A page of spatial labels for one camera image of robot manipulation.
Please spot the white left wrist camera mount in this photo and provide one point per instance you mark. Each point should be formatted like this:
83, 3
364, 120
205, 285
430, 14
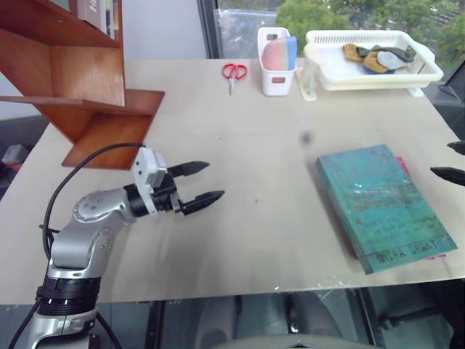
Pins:
143, 167

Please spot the dark green cloth piece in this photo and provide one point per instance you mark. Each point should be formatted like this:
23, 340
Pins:
392, 51

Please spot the white slotted plastic basket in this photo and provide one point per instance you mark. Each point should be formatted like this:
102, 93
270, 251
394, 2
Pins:
327, 71

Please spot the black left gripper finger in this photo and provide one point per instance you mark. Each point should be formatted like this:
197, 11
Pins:
203, 200
190, 168

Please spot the tan cloth piece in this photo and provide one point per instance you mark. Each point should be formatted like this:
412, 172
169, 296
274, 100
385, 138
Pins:
374, 63

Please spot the white grey standing book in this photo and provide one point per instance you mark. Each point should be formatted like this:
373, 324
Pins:
91, 12

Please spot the white plastic storage bin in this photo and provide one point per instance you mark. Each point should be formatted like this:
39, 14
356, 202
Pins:
277, 81

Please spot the blue cloth piece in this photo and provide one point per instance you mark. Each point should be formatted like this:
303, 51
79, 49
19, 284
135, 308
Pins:
381, 72

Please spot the dark window frame post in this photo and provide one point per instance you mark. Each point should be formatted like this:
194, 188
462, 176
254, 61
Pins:
210, 29

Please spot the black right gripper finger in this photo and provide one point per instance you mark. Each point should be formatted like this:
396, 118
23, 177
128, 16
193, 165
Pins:
454, 175
459, 147

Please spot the blue foam pad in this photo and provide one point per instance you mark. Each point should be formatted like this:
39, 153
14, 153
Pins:
291, 51

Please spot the thin dark standing book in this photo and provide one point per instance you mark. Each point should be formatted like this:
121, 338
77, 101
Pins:
113, 18

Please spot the grey cloth piece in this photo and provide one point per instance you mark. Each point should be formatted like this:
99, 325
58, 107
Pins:
390, 60

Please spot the black chair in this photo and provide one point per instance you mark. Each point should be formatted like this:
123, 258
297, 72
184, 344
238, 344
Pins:
450, 105

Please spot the teal hardcover book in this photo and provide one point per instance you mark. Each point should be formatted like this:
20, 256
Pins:
381, 203

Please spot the white drain tray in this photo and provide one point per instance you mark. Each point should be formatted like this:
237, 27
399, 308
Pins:
309, 91

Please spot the dark grey seat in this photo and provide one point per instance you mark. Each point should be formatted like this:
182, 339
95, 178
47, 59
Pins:
18, 134

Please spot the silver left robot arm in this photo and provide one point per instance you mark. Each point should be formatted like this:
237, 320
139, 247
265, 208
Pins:
91, 207

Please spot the brown cloth piece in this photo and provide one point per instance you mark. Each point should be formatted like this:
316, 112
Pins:
351, 52

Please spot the wooden shelf unit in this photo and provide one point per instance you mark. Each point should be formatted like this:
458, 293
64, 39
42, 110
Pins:
87, 72

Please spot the pink foam pad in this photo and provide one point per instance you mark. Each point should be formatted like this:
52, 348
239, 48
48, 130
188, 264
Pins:
277, 54

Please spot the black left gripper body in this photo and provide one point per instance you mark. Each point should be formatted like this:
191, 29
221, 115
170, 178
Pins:
166, 200

